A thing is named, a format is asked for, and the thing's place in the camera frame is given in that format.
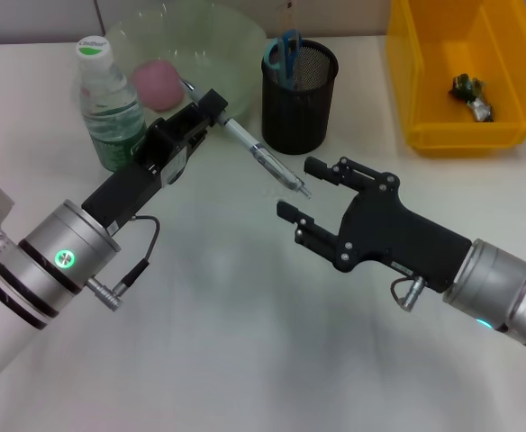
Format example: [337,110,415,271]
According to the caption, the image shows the translucent green fruit bowl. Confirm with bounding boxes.
[104,2,268,136]

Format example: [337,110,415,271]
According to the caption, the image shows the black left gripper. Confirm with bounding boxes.
[80,88,230,236]

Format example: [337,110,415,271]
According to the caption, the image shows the yellow plastic bin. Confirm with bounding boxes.
[385,0,526,158]

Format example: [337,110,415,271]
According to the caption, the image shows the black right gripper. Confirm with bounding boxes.
[276,156,475,293]

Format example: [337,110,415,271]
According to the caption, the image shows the clear green-label water bottle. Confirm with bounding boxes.
[74,36,150,173]

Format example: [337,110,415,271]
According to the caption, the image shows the green plastic wrapper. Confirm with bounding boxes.
[447,74,494,123]

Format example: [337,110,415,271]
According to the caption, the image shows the pink peach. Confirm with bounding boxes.
[131,60,186,113]

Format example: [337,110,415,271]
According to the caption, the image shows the transparent plastic ruler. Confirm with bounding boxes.
[277,0,301,89]

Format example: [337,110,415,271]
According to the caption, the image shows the grey clear pen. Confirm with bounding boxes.
[180,78,314,200]

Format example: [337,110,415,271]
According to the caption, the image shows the right wrist plug with cable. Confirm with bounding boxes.
[389,275,427,311]

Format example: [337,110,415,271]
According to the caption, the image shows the black mesh pen holder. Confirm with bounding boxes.
[261,39,340,156]

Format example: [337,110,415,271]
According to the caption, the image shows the blue capped scissors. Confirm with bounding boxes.
[263,29,304,91]

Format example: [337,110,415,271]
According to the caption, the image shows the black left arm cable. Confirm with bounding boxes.
[86,214,162,312]

